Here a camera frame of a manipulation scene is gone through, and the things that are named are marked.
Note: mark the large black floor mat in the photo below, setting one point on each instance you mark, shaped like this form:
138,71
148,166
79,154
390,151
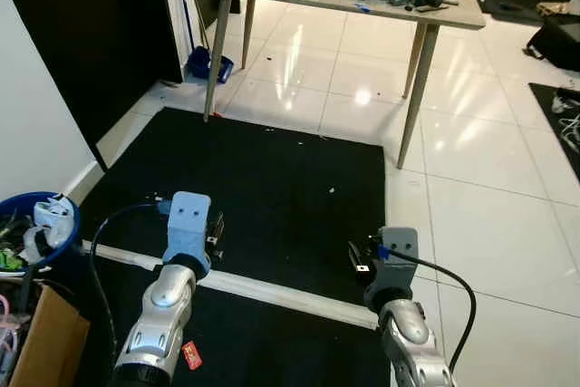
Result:
263,197

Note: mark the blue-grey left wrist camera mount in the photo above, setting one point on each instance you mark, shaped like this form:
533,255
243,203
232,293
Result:
188,224

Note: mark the black bag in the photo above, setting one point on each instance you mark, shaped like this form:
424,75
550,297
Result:
555,43

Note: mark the black door panel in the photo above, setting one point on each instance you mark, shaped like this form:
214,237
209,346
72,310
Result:
91,43

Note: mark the black floor mat under box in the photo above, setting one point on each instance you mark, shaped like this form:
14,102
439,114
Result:
281,351

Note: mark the blue round rubbish bin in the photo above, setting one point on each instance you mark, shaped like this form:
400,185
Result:
18,201

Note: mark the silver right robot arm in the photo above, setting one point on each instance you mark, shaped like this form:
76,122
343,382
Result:
412,346

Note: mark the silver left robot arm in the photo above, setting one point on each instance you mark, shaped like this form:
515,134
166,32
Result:
163,314

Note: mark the white floor strip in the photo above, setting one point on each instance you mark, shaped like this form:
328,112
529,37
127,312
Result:
272,289

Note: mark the white crumpled packaging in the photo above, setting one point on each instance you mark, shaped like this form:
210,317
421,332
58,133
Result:
53,219

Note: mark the wooden table with tapered legs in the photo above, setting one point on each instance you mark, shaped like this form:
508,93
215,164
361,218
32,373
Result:
344,2

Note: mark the small red wrapper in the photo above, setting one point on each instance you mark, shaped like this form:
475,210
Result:
191,355

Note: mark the brown cardboard box with trash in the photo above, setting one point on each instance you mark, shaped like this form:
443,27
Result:
54,342

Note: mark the blue plastic dustpan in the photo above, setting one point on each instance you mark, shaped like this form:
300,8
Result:
208,65

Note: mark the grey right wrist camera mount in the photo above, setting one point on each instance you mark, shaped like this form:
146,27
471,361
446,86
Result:
397,265

